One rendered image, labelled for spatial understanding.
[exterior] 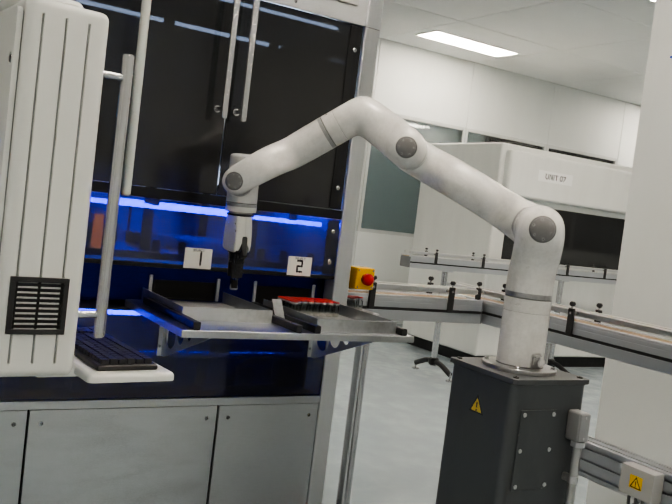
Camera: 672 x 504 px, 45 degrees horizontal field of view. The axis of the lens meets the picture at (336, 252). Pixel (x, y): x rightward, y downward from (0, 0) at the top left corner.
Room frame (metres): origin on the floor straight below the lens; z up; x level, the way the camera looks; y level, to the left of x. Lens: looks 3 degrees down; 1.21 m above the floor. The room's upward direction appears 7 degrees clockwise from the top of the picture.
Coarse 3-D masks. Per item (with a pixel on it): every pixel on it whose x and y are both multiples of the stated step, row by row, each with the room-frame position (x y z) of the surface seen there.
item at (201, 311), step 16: (144, 288) 2.34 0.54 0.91; (176, 304) 2.11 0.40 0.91; (192, 304) 2.37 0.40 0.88; (208, 304) 2.41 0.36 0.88; (224, 304) 2.45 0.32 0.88; (240, 304) 2.38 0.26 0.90; (256, 304) 2.29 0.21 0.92; (208, 320) 2.11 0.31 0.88; (224, 320) 2.13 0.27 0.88; (240, 320) 2.16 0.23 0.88; (256, 320) 2.18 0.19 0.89
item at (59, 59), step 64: (0, 0) 1.74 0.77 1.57; (64, 0) 1.72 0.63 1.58; (0, 64) 1.64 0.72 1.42; (64, 64) 1.61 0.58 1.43; (0, 128) 1.60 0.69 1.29; (64, 128) 1.62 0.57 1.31; (0, 192) 1.57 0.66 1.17; (64, 192) 1.62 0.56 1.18; (0, 256) 1.57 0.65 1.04; (64, 256) 1.64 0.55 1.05; (0, 320) 1.57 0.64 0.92; (64, 320) 1.63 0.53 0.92
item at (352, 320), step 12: (264, 300) 2.44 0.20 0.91; (288, 312) 2.29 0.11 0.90; (300, 312) 2.23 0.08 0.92; (348, 312) 2.50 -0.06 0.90; (360, 312) 2.44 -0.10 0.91; (324, 324) 2.16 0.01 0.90; (336, 324) 2.18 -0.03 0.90; (348, 324) 2.20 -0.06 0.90; (360, 324) 2.22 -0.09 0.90; (372, 324) 2.24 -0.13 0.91; (384, 324) 2.26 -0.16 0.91; (396, 324) 2.28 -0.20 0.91
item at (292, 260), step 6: (288, 258) 2.51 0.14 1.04; (294, 258) 2.52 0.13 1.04; (300, 258) 2.53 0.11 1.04; (306, 258) 2.55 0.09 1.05; (288, 264) 2.51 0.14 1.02; (294, 264) 2.52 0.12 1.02; (300, 264) 2.54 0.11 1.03; (306, 264) 2.55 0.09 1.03; (288, 270) 2.52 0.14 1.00; (294, 270) 2.53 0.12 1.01; (300, 270) 2.54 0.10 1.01; (306, 270) 2.55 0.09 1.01
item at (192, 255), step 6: (186, 252) 2.34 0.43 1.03; (192, 252) 2.35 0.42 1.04; (198, 252) 2.36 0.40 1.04; (204, 252) 2.37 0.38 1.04; (210, 252) 2.38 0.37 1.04; (186, 258) 2.34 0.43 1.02; (192, 258) 2.35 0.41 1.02; (198, 258) 2.36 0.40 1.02; (204, 258) 2.37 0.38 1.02; (210, 258) 2.38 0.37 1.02; (186, 264) 2.34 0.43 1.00; (192, 264) 2.35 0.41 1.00; (198, 264) 2.36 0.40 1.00; (204, 264) 2.37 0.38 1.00; (210, 264) 2.38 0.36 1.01
